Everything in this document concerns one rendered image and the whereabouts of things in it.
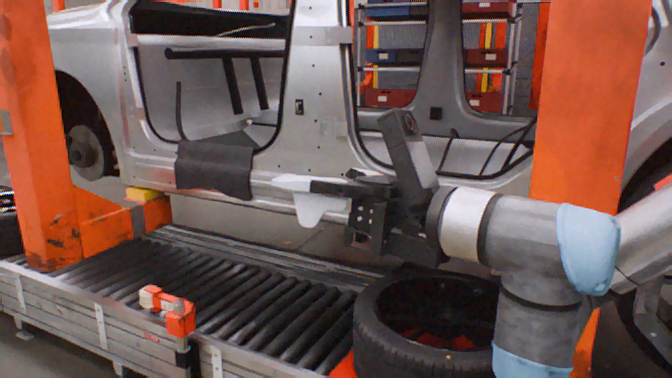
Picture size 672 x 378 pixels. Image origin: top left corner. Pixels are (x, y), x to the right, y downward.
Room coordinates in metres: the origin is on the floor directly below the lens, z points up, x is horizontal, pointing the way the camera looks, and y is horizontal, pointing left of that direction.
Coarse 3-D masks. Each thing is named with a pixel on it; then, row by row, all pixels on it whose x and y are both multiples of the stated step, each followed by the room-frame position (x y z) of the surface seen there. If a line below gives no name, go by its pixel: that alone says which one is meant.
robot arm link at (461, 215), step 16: (464, 192) 0.45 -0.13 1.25; (480, 192) 0.45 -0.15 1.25; (496, 192) 0.45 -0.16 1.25; (448, 208) 0.44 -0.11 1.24; (464, 208) 0.43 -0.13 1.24; (480, 208) 0.42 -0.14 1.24; (448, 224) 0.43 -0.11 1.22; (464, 224) 0.42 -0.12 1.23; (480, 224) 0.48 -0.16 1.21; (448, 240) 0.43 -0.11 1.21; (464, 240) 0.42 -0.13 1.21; (464, 256) 0.43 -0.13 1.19
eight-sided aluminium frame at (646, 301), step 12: (660, 276) 1.00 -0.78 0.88; (648, 288) 1.01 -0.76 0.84; (660, 288) 1.00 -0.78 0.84; (636, 300) 1.06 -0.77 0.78; (648, 300) 1.01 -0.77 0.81; (636, 312) 1.02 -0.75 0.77; (648, 312) 1.01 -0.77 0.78; (636, 324) 1.02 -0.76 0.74; (648, 324) 1.00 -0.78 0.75; (660, 324) 1.03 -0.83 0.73; (648, 336) 1.00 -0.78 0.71; (660, 336) 0.99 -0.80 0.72; (660, 348) 0.99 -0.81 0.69
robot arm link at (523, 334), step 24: (504, 288) 0.40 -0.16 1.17; (504, 312) 0.40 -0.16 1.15; (528, 312) 0.38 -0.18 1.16; (552, 312) 0.37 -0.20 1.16; (576, 312) 0.38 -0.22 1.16; (504, 336) 0.40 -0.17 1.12; (528, 336) 0.38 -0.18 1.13; (552, 336) 0.37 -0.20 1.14; (576, 336) 0.39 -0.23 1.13; (504, 360) 0.39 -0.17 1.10; (528, 360) 0.37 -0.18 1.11; (552, 360) 0.37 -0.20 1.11
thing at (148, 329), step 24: (0, 264) 2.08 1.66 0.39; (24, 288) 1.98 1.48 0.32; (48, 288) 1.89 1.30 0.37; (72, 288) 1.84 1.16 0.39; (24, 312) 1.99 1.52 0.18; (72, 312) 1.81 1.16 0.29; (96, 312) 1.72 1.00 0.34; (120, 312) 1.66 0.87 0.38; (144, 312) 1.65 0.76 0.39; (144, 336) 1.60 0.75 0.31; (168, 336) 1.54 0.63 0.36; (192, 336) 1.49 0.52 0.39; (216, 360) 1.42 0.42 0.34; (240, 360) 1.38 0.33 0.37; (264, 360) 1.35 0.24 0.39
